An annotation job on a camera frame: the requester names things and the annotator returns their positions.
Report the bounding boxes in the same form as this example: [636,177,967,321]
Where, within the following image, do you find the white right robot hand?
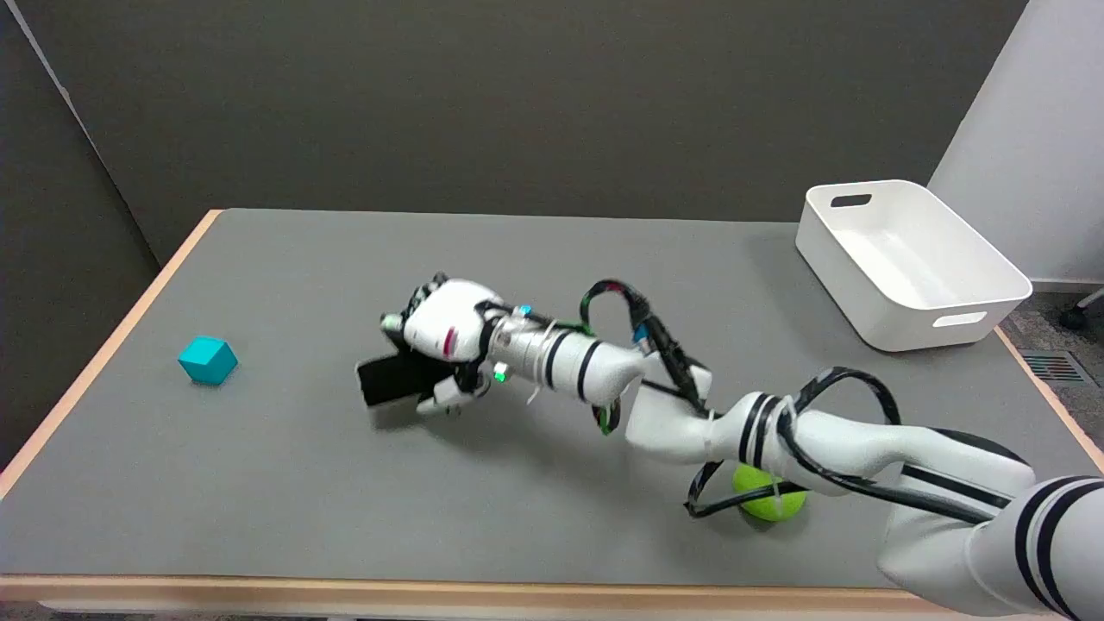
[380,273,510,417]

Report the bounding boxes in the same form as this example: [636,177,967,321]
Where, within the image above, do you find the white plastic storage box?
[794,179,1034,353]

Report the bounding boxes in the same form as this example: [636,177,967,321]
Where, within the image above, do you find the teal cube block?
[178,336,239,386]

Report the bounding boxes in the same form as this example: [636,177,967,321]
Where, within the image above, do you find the green tennis ball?
[732,462,809,523]

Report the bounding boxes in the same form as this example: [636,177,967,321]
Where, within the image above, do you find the floor vent grille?
[1021,351,1089,386]

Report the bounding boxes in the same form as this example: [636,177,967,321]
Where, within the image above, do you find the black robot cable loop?
[580,279,1001,527]

